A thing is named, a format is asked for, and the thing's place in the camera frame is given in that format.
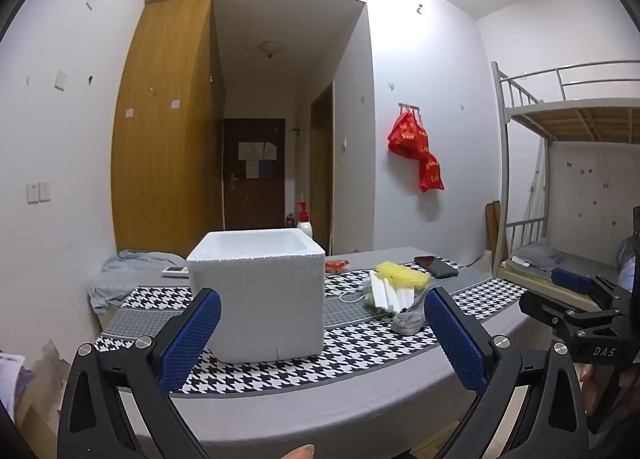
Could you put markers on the wooden side door frame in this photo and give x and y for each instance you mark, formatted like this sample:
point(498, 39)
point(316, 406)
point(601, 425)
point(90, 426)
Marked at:
point(321, 174)

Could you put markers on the white face mask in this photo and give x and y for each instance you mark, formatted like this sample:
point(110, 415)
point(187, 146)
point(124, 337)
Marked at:
point(400, 298)

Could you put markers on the person's right hand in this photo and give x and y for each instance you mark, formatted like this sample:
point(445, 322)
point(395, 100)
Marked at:
point(586, 384)

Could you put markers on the person's left hand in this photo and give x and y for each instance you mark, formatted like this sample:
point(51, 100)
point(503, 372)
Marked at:
point(299, 452)

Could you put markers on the green vegetables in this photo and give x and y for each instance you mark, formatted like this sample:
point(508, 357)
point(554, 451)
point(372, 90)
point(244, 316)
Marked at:
point(370, 300)

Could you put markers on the white wall socket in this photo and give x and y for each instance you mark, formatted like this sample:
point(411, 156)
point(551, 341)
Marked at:
point(38, 191)

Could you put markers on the blue patterned quilt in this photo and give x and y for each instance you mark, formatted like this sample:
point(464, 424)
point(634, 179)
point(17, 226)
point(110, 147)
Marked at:
point(629, 264)

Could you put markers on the white foam box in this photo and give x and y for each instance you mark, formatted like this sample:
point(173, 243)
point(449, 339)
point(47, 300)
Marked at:
point(260, 299)

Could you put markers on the yellow foam net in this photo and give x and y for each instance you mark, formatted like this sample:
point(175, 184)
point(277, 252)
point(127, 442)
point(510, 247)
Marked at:
point(402, 275)

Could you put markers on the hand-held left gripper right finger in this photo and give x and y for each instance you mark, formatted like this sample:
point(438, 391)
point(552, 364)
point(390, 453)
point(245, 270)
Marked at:
point(455, 344)

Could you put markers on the wooden boards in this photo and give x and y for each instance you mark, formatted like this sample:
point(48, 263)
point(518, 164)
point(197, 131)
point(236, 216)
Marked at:
point(494, 229)

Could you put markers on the blue paper notice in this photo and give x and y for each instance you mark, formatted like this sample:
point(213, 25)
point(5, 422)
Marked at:
point(264, 169)

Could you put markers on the red snack packet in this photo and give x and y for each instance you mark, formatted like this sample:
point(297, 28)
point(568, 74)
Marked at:
point(336, 266)

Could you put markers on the white printed paper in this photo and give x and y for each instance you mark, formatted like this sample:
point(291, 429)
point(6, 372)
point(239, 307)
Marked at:
point(11, 379)

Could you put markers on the red fire extinguisher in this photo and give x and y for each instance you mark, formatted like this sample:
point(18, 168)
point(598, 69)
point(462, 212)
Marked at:
point(290, 220)

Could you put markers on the light blue cloth bundle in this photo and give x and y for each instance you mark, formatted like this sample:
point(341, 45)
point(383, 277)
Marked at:
point(125, 274)

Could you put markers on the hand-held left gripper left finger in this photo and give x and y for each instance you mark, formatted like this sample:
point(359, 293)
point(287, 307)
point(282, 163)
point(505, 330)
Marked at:
point(192, 339)

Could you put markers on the white lotion bottle red pump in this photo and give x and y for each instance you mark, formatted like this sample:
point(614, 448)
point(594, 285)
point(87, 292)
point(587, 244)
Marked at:
point(304, 228)

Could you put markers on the grey pillow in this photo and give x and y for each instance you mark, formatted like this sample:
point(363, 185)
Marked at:
point(537, 256)

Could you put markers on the red plastic bag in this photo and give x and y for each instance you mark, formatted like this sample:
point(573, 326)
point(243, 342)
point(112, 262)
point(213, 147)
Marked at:
point(431, 173)
point(406, 136)

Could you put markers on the white wall switch plate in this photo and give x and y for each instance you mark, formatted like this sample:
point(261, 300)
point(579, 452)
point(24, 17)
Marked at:
point(60, 80)

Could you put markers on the metal wall hook rack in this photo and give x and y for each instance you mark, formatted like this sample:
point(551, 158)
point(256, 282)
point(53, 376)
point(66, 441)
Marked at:
point(410, 106)

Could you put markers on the black smartphone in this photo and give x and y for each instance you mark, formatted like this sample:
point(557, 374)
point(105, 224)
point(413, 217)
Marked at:
point(436, 266)

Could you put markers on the grey sheet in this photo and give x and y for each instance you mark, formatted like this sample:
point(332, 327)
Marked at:
point(350, 414)

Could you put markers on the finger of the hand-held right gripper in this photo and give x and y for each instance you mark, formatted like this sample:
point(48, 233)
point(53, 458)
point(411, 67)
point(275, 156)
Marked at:
point(572, 279)
point(547, 311)

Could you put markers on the ceiling lamp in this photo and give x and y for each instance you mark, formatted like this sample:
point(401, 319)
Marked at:
point(270, 47)

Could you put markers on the metal bunk bed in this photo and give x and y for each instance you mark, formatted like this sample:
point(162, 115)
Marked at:
point(575, 119)

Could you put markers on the wooden wardrobe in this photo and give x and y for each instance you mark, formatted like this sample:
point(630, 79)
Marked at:
point(165, 149)

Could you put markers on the white paper notice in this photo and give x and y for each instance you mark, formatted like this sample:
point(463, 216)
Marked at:
point(256, 150)

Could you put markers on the grey sock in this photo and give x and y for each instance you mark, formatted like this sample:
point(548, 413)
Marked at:
point(407, 321)

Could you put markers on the brown entrance door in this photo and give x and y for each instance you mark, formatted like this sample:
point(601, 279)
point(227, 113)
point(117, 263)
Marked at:
point(255, 199)

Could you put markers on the white flat device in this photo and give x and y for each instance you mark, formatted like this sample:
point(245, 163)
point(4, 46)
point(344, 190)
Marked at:
point(175, 272)

